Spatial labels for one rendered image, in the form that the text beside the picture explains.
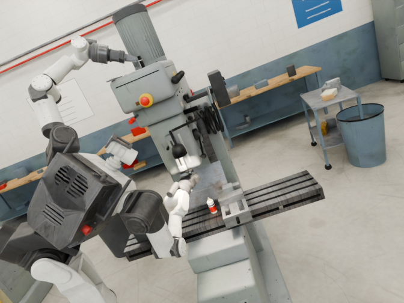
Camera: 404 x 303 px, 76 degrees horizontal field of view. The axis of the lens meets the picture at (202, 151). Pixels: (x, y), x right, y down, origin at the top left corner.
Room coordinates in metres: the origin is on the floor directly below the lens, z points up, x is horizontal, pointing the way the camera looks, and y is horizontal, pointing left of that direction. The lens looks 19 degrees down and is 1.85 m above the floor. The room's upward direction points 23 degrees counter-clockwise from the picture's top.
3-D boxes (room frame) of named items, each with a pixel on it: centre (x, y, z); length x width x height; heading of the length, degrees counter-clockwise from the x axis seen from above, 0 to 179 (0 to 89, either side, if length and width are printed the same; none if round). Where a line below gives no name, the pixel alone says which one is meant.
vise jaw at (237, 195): (1.33, -0.05, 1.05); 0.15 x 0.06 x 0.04; 84
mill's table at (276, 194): (1.40, 0.06, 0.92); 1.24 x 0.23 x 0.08; 83
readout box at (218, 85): (1.67, -0.26, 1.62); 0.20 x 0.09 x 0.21; 173
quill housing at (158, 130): (1.42, 0.11, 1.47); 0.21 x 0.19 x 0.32; 83
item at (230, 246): (1.41, 0.11, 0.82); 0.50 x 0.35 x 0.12; 173
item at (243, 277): (1.39, 0.11, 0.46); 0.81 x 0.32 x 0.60; 173
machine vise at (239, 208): (1.36, -0.06, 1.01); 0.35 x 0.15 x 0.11; 174
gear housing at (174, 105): (1.45, 0.11, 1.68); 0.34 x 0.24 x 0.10; 173
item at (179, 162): (1.30, 0.13, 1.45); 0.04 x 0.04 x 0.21; 83
